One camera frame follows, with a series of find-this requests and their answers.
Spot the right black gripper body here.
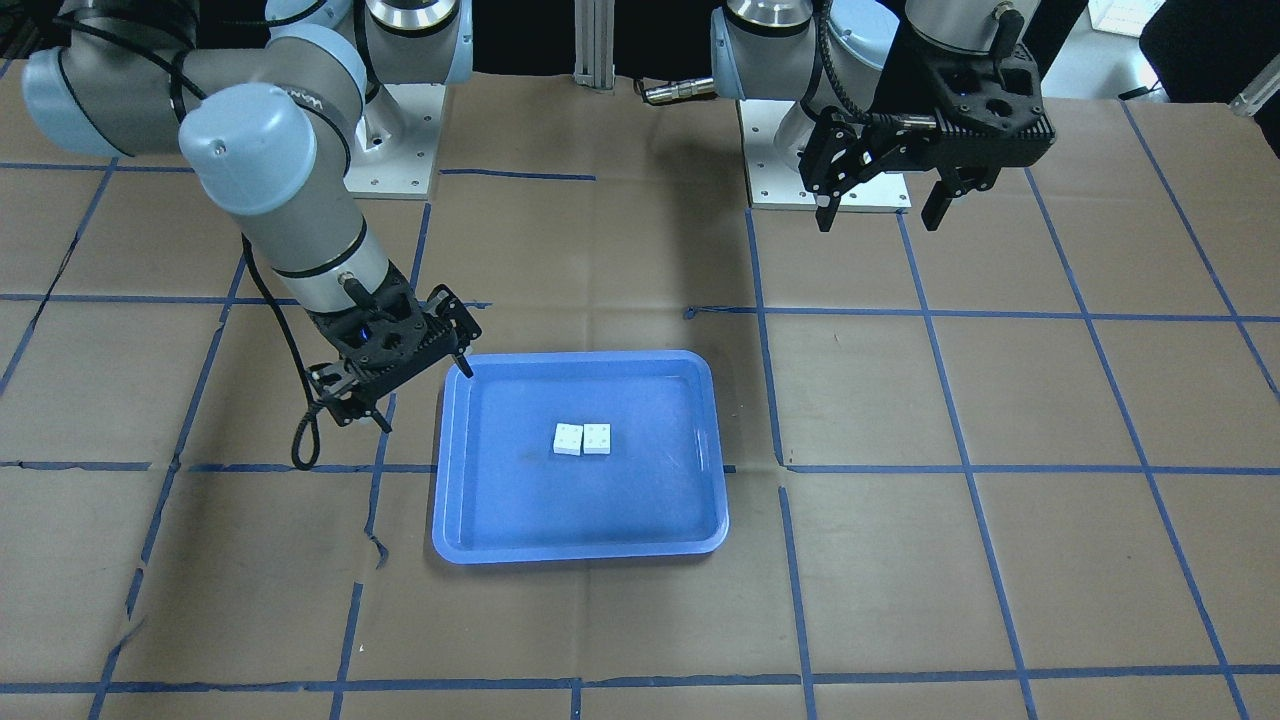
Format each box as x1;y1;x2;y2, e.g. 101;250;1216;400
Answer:
307;268;436;402

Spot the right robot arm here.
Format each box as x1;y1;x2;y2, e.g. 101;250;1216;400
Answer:
22;1;481;425

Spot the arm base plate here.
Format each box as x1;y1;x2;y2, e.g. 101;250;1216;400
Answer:
346;85;448;201
735;95;913;214

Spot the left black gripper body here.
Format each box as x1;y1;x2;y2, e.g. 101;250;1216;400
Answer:
870;35;1057;186

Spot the white block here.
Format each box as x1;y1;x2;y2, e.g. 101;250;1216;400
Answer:
550;423;584;456
581;423;612;455

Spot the blue plastic tray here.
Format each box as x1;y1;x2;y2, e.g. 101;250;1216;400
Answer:
431;348;731;566

